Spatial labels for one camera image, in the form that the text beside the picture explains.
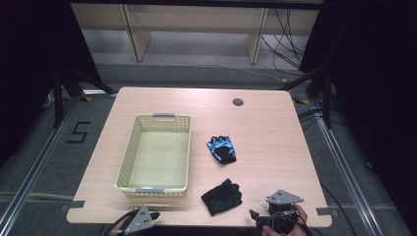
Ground black fingerless glove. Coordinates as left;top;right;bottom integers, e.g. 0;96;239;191
200;178;244;217

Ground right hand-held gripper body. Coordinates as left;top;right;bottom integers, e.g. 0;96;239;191
258;189;305;235

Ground person's left hand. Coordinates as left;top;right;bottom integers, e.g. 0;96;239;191
108;215;130;236

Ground person's right hand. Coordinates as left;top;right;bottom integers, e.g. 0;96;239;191
262;203;310;236

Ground light wooden shelf unit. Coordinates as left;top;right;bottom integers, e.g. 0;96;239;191
70;3;321;65

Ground thin white floor cable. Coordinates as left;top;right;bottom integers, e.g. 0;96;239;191
183;62;287;83

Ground cream plastic basket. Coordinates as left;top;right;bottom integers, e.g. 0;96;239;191
113;112;193;199

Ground dark curtain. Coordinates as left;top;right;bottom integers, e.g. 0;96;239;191
299;0;417;230
0;0;101;166

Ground aluminium floor rail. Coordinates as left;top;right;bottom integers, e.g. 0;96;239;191
310;97;386;236
0;95;81;232

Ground bundle of black cables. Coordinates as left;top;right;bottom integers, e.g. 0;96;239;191
261;8;307;71

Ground black metal stand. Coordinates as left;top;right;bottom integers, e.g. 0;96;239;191
51;64;116;129
278;64;332;130

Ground black floor cables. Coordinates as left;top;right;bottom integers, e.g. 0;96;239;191
297;107;329;126

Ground black floor cable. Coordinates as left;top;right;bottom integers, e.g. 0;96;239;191
319;181;359;236

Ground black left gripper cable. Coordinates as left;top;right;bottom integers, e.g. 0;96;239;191
103;209;139;236

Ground blue camouflage fingerless glove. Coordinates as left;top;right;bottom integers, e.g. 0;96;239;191
206;135;237;165

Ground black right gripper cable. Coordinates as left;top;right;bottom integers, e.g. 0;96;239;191
270;210;314;236

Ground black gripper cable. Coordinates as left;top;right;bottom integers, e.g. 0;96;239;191
103;209;139;236
270;210;314;236

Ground grey tape strip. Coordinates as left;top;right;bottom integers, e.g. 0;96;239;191
316;206;339;217
60;200;86;212

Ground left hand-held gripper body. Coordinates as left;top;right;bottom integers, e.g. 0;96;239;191
123;205;155;236

